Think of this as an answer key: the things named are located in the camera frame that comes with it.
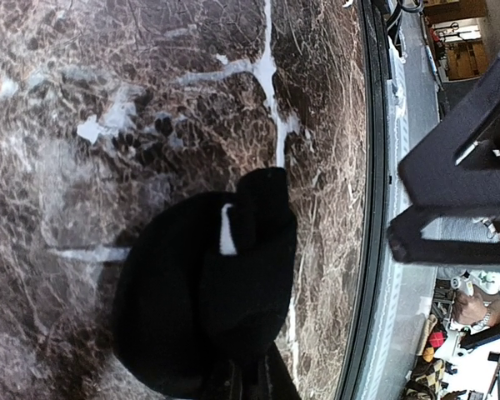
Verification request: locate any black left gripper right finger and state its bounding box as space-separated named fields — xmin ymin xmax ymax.
xmin=257 ymin=343 xmax=301 ymax=400

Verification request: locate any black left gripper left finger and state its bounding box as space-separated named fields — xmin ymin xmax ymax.
xmin=207 ymin=360 xmax=243 ymax=400

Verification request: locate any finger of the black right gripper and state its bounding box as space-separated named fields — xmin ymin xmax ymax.
xmin=387 ymin=206 xmax=500 ymax=265
xmin=398 ymin=53 xmax=500 ymax=208

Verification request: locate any black striped ankle sock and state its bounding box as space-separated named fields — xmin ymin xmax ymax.
xmin=112 ymin=167 xmax=298 ymax=399

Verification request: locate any distant person's hand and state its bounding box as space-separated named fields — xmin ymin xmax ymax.
xmin=452 ymin=291 xmax=488 ymax=326

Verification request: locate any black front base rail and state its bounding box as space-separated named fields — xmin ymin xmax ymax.
xmin=334 ymin=1 xmax=390 ymax=399

